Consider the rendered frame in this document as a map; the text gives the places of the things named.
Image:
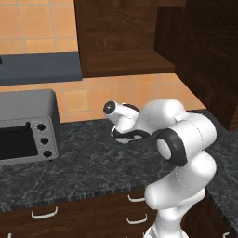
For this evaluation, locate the black toaster oven knob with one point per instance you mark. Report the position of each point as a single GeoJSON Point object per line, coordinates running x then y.
{"type": "Point", "coordinates": [44, 141]}
{"type": "Point", "coordinates": [41, 126]}
{"type": "Point", "coordinates": [47, 153]}

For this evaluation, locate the dark wood open cabinet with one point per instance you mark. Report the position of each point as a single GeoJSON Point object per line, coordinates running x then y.
{"type": "Point", "coordinates": [124, 37]}

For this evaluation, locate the toaster oven glass door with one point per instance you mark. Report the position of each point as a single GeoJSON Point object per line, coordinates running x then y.
{"type": "Point", "coordinates": [15, 142]}

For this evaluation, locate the wide dark wood drawer front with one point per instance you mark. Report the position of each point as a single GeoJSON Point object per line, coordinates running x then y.
{"type": "Point", "coordinates": [74, 214]}

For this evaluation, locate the dark wood corner cabinet door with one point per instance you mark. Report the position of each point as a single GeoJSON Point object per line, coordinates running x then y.
{"type": "Point", "coordinates": [214, 223]}

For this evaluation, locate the grey toaster oven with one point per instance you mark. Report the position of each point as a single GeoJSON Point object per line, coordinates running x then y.
{"type": "Point", "coordinates": [28, 103]}

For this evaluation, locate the dark grey range hood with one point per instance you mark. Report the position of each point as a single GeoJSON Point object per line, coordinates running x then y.
{"type": "Point", "coordinates": [37, 68]}

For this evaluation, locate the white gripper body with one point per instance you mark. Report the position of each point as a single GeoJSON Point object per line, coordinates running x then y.
{"type": "Point", "coordinates": [127, 141]}

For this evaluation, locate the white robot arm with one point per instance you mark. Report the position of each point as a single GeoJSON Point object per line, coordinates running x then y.
{"type": "Point", "coordinates": [186, 173]}

